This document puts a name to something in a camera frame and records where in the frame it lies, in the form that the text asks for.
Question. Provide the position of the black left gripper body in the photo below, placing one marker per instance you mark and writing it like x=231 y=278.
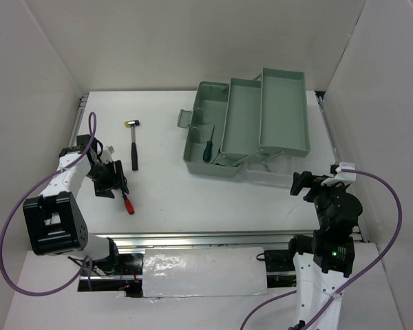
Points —
x=102 y=172

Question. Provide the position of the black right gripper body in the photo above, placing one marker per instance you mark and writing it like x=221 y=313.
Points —
x=323 y=194

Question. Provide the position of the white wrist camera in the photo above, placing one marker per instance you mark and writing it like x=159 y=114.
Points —
x=341 y=174
x=106 y=155

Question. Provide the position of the green cantilever toolbox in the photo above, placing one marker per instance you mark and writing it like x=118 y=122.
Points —
x=255 y=120

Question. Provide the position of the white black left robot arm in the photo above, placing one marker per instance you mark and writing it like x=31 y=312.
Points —
x=54 y=221

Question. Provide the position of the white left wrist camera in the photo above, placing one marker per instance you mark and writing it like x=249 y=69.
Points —
x=106 y=155

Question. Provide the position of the large green handled screwdriver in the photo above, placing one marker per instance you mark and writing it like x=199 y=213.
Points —
x=207 y=153

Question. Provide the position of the small hammer black handle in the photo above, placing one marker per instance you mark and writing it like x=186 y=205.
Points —
x=132 y=124

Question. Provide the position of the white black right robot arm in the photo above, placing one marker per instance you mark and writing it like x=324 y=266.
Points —
x=323 y=262

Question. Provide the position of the red handled screwdriver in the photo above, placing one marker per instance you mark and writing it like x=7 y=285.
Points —
x=128 y=204

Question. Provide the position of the white foil cover sheet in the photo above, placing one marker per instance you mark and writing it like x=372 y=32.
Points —
x=183 y=273

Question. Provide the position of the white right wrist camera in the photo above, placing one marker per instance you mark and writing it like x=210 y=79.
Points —
x=341 y=174

